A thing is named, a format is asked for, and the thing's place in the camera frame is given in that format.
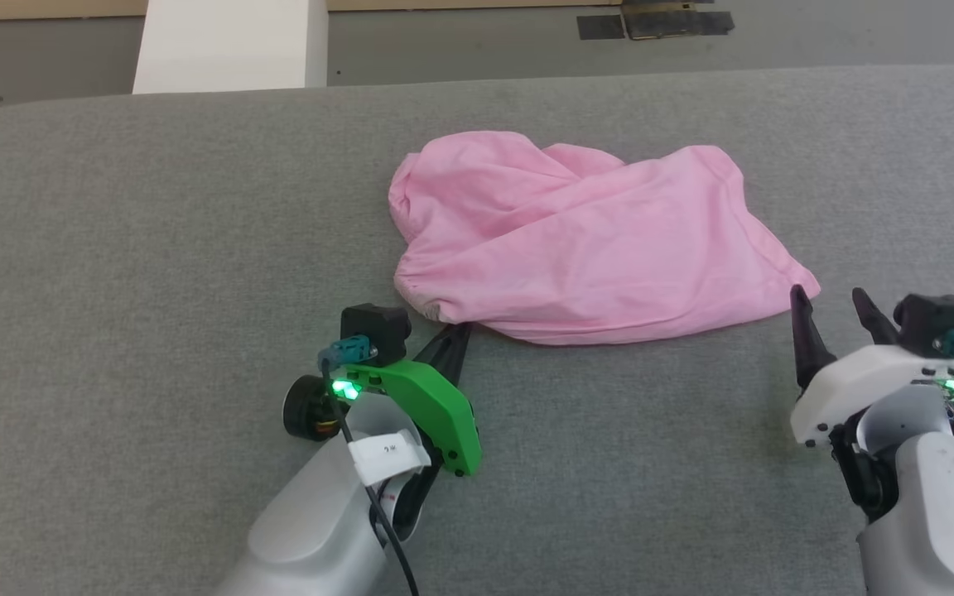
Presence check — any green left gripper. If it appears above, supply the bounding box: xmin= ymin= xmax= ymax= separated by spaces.
xmin=359 ymin=322 xmax=483 ymax=478

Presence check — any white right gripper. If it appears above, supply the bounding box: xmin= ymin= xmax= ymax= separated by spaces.
xmin=789 ymin=283 xmax=954 ymax=449

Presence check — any pink garment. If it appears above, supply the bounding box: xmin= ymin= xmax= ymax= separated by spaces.
xmin=387 ymin=129 xmax=822 ymax=347

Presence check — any large black floor patch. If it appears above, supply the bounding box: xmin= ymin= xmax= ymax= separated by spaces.
xmin=624 ymin=8 xmax=735 ymax=41

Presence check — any white box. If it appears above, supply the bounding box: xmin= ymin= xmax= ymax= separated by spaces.
xmin=132 ymin=0 xmax=330 ymax=95

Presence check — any wooden framed grid panel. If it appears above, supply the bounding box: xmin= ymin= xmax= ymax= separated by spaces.
xmin=0 ymin=0 xmax=624 ymax=22

